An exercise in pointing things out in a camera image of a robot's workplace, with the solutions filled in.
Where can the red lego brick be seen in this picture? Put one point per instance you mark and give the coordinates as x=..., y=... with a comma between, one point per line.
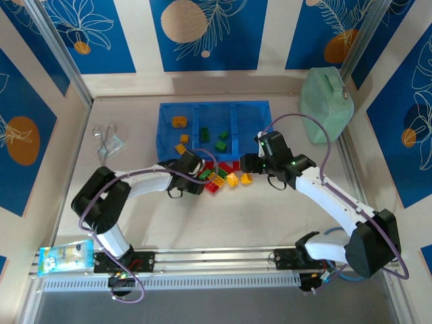
x=225, y=166
x=236, y=165
x=212, y=188
x=211, y=164

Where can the green lego brick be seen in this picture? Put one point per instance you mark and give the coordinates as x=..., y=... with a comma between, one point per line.
x=221, y=146
x=204, y=134
x=204, y=174
x=221, y=171
x=223, y=135

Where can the yellow printed lego brick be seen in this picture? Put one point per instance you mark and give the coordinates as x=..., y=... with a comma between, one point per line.
x=218, y=181

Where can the blue three-compartment bin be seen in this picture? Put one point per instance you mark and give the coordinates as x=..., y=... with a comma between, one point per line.
x=216, y=114

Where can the yellow round lego gear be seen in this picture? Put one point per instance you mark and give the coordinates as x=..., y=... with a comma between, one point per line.
x=179, y=121

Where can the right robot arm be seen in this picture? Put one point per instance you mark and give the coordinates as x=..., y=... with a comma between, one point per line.
x=371, y=249

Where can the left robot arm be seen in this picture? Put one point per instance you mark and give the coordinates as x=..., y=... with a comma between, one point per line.
x=101, y=202

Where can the mint green carry case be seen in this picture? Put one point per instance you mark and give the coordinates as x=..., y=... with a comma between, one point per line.
x=324, y=101

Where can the clear plastic bag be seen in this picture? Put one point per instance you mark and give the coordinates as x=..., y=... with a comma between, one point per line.
x=116, y=143

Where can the metal scissors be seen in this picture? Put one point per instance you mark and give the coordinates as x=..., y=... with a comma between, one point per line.
x=104, y=148

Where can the light blue printed packet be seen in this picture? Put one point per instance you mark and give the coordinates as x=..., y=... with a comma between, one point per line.
x=64, y=258

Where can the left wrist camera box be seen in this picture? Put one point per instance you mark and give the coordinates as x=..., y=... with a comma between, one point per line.
x=202, y=164

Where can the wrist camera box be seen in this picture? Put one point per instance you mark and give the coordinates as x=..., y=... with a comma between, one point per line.
x=260, y=136
x=202, y=164

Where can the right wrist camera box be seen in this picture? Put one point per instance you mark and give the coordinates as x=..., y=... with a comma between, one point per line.
x=260, y=136

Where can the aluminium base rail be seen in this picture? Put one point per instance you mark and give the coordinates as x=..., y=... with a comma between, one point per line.
x=216, y=258

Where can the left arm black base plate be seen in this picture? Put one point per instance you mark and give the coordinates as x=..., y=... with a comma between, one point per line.
x=145, y=261

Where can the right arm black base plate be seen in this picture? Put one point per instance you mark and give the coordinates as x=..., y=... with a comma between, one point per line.
x=287, y=260

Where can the aluminium frame post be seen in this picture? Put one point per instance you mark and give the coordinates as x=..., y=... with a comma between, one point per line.
x=364, y=37
x=64, y=57

